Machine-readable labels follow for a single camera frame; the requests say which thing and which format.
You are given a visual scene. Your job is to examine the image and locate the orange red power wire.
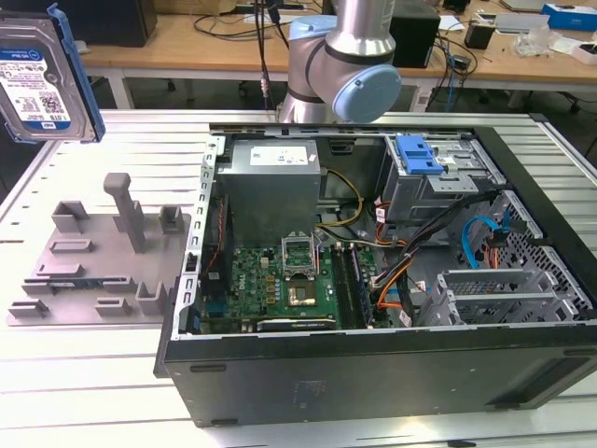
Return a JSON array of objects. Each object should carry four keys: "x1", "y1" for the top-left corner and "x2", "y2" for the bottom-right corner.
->
[{"x1": 375, "y1": 231, "x2": 507, "y2": 312}]

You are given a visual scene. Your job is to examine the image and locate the grey power supply unit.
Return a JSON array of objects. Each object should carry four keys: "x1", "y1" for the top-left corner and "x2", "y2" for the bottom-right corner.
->
[{"x1": 216, "y1": 138, "x2": 324, "y2": 248}]

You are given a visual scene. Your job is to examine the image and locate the black graphics card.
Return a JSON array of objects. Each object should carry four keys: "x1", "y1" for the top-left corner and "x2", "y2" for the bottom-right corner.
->
[{"x1": 256, "y1": 316, "x2": 337, "y2": 333}]

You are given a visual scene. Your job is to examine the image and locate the grey metal drive cage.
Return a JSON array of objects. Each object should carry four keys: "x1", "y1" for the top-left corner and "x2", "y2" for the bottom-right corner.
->
[{"x1": 378, "y1": 133, "x2": 508, "y2": 226}]

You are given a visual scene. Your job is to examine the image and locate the black hanging cable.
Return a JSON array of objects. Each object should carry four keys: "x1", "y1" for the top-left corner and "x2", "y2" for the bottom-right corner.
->
[{"x1": 254, "y1": 0, "x2": 293, "y2": 113}]

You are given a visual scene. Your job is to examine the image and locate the small white box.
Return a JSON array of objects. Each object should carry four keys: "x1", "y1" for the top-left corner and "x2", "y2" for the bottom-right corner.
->
[{"x1": 572, "y1": 39, "x2": 597, "y2": 64}]

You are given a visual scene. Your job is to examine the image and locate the blue network cable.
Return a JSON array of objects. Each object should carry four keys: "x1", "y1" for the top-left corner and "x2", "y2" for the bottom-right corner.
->
[{"x1": 445, "y1": 41, "x2": 458, "y2": 113}]

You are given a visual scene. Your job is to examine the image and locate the blue plastic drive latch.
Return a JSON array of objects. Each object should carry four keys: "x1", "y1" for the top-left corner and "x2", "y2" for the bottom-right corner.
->
[{"x1": 395, "y1": 133, "x2": 445, "y2": 177}]

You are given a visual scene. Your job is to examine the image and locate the black tower box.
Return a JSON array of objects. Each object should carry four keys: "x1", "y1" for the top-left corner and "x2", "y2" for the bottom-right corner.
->
[{"x1": 390, "y1": 12, "x2": 442, "y2": 70}]

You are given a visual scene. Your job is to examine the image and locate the large black box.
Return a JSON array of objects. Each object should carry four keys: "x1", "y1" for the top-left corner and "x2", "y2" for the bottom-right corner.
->
[{"x1": 64, "y1": 0, "x2": 159, "y2": 49}]

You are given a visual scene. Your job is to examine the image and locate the black cable bundle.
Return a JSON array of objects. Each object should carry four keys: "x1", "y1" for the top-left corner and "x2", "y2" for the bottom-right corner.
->
[{"x1": 372, "y1": 189, "x2": 503, "y2": 288}]

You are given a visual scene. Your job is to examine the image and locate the black RAM slot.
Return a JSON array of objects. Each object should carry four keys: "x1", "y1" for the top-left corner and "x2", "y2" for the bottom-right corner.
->
[
  {"x1": 339, "y1": 245, "x2": 360, "y2": 328},
  {"x1": 330, "y1": 245, "x2": 351, "y2": 328}
]

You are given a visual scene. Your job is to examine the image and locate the wooden desk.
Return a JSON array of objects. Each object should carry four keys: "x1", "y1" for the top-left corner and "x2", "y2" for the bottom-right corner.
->
[{"x1": 76, "y1": 8, "x2": 597, "y2": 111}]

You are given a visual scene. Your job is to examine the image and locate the silver flat device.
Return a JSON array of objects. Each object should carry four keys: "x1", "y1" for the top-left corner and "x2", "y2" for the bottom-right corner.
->
[{"x1": 493, "y1": 12, "x2": 551, "y2": 35}]

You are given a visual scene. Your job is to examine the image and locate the grey plastic parts rack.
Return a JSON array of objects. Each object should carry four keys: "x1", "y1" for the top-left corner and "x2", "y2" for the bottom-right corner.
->
[{"x1": 5, "y1": 172, "x2": 193, "y2": 328}]

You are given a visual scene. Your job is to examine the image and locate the blue white carton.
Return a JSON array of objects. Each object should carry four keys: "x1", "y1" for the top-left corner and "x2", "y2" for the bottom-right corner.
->
[{"x1": 540, "y1": 2, "x2": 597, "y2": 34}]

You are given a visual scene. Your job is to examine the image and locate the hard disk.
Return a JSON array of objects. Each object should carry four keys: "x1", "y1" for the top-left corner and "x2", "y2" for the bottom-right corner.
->
[{"x1": 0, "y1": 2, "x2": 106, "y2": 144}]

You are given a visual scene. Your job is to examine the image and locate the green RAM stick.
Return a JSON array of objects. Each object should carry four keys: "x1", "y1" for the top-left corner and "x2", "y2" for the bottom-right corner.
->
[{"x1": 46, "y1": 278, "x2": 104, "y2": 291}]

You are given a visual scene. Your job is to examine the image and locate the green motherboard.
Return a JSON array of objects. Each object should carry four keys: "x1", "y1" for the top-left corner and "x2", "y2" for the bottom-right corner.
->
[{"x1": 200, "y1": 245, "x2": 393, "y2": 335}]

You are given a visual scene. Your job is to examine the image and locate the yellow black power wires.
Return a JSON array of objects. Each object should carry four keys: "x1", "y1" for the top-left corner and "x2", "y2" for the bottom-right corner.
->
[{"x1": 316, "y1": 168, "x2": 366, "y2": 230}]

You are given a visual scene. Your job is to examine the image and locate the small black box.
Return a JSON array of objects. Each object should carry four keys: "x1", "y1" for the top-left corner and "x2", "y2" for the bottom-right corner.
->
[{"x1": 465, "y1": 21, "x2": 496, "y2": 50}]

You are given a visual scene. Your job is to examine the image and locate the black open PC case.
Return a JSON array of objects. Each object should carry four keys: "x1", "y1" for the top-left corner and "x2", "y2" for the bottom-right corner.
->
[{"x1": 153, "y1": 121, "x2": 597, "y2": 428}]

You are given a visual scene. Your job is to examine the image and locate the CPU socket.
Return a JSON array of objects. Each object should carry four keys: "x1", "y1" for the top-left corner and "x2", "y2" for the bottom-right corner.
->
[{"x1": 286, "y1": 279, "x2": 317, "y2": 309}]

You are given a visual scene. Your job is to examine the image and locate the metal socket cover frame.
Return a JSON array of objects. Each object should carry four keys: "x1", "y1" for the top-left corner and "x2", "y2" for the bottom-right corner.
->
[{"x1": 281, "y1": 234, "x2": 318, "y2": 280}]

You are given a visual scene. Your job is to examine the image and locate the blue flat data wire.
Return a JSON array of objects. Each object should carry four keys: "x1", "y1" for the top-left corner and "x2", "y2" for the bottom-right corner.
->
[{"x1": 461, "y1": 215, "x2": 508, "y2": 271}]

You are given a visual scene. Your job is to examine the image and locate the clear plastic bags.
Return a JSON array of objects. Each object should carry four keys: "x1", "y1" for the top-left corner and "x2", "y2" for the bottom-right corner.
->
[{"x1": 515, "y1": 25, "x2": 556, "y2": 58}]

